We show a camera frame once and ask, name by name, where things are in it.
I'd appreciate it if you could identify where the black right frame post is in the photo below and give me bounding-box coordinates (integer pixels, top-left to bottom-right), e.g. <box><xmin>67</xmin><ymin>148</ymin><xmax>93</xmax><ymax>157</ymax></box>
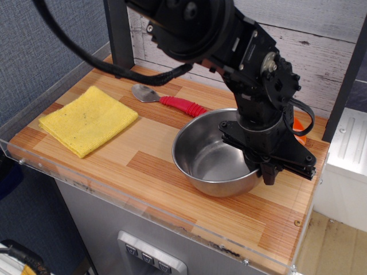
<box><xmin>322</xmin><ymin>18</ymin><xmax>366</xmax><ymax>143</ymax></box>

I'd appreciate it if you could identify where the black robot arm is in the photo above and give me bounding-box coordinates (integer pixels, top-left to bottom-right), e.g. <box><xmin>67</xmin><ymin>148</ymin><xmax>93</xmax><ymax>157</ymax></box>
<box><xmin>126</xmin><ymin>1</ymin><xmax>316</xmax><ymax>185</ymax></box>

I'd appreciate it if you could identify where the white aluminium side block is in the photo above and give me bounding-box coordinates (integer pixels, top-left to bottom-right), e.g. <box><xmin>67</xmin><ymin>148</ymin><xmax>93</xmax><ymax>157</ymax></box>
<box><xmin>314</xmin><ymin>108</ymin><xmax>366</xmax><ymax>231</ymax></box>

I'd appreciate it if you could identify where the salmon nigiri sushi toy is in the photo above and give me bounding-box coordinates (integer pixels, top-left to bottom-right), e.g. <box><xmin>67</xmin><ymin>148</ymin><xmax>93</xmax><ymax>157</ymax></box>
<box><xmin>292</xmin><ymin>117</ymin><xmax>307</xmax><ymax>146</ymax></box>

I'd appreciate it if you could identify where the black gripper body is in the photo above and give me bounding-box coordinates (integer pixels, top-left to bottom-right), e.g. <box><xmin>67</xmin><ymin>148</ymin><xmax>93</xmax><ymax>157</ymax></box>
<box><xmin>218</xmin><ymin>118</ymin><xmax>317</xmax><ymax>180</ymax></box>

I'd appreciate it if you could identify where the black left frame post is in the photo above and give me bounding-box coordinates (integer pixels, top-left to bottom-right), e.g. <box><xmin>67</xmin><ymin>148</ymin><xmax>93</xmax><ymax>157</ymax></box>
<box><xmin>103</xmin><ymin>0</ymin><xmax>135</xmax><ymax>69</ymax></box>

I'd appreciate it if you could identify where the yellow folded cloth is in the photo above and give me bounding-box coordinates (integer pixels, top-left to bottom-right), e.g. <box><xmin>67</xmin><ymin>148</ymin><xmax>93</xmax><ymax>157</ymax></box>
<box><xmin>38</xmin><ymin>86</ymin><xmax>138</xmax><ymax>158</ymax></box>

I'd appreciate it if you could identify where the red handled metal spoon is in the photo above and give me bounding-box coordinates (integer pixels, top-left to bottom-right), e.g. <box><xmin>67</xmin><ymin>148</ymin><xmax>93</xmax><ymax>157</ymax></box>
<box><xmin>131</xmin><ymin>84</ymin><xmax>207</xmax><ymax>117</ymax></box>

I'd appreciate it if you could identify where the yellow object bottom left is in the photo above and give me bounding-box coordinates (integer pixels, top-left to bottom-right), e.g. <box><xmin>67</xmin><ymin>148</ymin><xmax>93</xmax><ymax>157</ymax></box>
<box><xmin>21</xmin><ymin>265</ymin><xmax>37</xmax><ymax>275</ymax></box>

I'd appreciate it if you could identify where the silver toy fridge cabinet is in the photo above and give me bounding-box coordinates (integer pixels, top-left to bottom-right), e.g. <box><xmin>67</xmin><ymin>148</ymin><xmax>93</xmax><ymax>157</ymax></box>
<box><xmin>57</xmin><ymin>180</ymin><xmax>288</xmax><ymax>274</ymax></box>

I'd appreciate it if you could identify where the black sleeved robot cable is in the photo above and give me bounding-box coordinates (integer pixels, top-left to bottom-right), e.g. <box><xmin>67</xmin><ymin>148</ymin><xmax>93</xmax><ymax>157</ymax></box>
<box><xmin>31</xmin><ymin>0</ymin><xmax>193</xmax><ymax>87</ymax></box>

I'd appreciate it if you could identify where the black frame post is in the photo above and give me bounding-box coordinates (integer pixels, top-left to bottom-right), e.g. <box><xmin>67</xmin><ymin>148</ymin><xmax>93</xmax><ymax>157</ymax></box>
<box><xmin>322</xmin><ymin>18</ymin><xmax>366</xmax><ymax>143</ymax></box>
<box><xmin>103</xmin><ymin>0</ymin><xmax>135</xmax><ymax>69</ymax></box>

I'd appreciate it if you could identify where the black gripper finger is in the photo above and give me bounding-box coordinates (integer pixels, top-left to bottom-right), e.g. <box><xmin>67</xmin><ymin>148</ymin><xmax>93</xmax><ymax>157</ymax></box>
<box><xmin>243</xmin><ymin>151</ymin><xmax>263</xmax><ymax>172</ymax></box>
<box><xmin>260</xmin><ymin>161</ymin><xmax>279</xmax><ymax>185</ymax></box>

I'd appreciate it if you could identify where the silver metal bowl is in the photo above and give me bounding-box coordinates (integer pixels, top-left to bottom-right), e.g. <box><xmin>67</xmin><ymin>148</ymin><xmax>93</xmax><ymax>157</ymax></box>
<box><xmin>172</xmin><ymin>108</ymin><xmax>263</xmax><ymax>198</ymax></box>

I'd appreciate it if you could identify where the grey dispenser button panel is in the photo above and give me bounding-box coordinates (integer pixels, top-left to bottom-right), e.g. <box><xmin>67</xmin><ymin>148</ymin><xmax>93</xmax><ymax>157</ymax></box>
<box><xmin>117</xmin><ymin>230</ymin><xmax>188</xmax><ymax>274</ymax></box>

